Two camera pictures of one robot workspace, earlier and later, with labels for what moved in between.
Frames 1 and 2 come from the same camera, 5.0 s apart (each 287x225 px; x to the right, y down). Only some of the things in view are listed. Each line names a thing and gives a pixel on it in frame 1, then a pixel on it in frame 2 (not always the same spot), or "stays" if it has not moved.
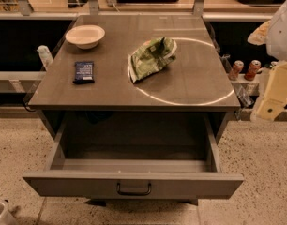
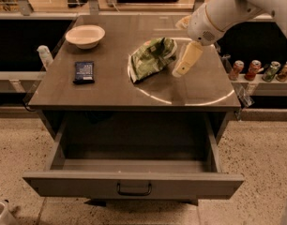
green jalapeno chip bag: x=153 y=55 stays
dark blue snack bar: x=83 y=72 stays
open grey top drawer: x=134 y=156 stays
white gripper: x=281 y=37 to x=202 y=28
